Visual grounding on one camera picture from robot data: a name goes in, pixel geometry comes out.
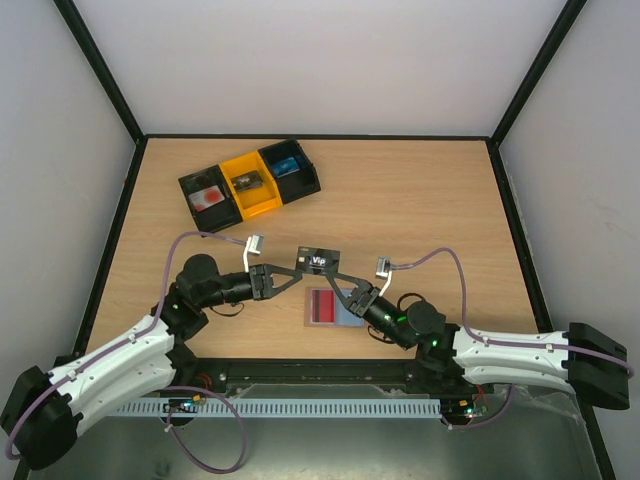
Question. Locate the slotted cable duct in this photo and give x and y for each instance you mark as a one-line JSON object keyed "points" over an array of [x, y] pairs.
{"points": [[399, 408]]}

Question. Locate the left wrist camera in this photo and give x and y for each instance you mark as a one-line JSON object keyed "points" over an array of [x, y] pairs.
{"points": [[253, 247]]}

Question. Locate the yellow bin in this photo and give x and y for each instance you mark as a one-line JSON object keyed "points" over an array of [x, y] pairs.
{"points": [[257, 201]]}

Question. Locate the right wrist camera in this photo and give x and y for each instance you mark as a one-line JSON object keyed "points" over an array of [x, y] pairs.
{"points": [[384, 271]]}

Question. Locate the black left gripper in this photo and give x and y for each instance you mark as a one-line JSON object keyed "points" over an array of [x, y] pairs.
{"points": [[264, 272]]}

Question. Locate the black bin right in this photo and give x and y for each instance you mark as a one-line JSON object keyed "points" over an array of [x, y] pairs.
{"points": [[294, 174]]}

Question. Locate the red white credit card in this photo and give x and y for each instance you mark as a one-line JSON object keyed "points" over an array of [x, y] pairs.
{"points": [[206, 198]]}

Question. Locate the black aluminium frame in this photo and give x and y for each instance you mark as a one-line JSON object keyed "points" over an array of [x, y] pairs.
{"points": [[304, 124]]}

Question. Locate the black bin left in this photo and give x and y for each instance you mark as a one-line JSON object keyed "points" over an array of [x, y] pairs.
{"points": [[216, 218]]}

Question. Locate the black VIP card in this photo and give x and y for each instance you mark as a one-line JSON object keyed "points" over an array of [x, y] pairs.
{"points": [[317, 261]]}

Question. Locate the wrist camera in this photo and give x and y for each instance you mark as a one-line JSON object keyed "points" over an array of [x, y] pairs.
{"points": [[384, 271], [253, 247]]}

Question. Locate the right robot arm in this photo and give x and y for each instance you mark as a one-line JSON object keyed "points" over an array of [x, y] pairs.
{"points": [[580, 360]]}

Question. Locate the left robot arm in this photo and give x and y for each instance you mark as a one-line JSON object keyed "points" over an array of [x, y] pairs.
{"points": [[47, 411]]}

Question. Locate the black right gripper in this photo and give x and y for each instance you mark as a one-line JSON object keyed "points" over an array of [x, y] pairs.
{"points": [[362, 300]]}

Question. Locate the dark brown card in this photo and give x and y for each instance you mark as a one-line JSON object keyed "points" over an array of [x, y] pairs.
{"points": [[247, 181]]}

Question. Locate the black bin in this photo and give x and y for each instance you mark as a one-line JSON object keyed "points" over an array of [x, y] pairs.
{"points": [[216, 218], [294, 174]]}

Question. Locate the blue card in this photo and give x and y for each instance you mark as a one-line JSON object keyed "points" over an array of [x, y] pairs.
{"points": [[285, 167]]}

